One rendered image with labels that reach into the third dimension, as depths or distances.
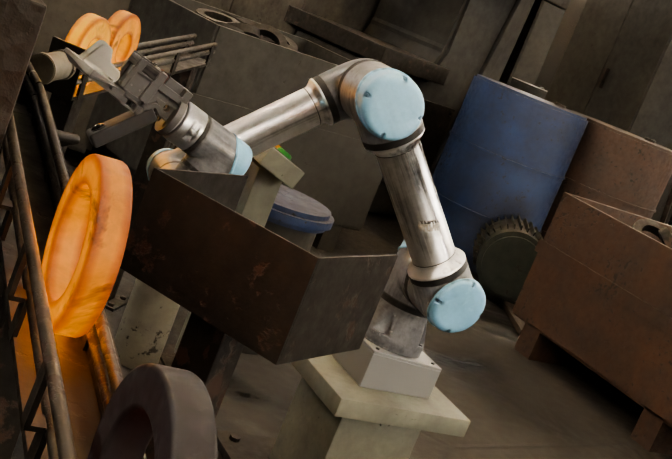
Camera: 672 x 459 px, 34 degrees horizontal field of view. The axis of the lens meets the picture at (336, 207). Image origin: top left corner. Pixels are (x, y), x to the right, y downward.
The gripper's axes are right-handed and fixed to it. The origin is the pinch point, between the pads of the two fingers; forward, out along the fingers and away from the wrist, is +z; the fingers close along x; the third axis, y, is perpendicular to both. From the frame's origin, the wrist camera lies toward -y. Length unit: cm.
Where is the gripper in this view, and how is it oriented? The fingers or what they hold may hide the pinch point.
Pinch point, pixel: (69, 57)
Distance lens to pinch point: 179.9
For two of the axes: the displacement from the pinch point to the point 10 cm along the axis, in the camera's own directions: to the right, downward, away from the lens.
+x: 3.6, 3.2, -8.8
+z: -7.0, -5.2, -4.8
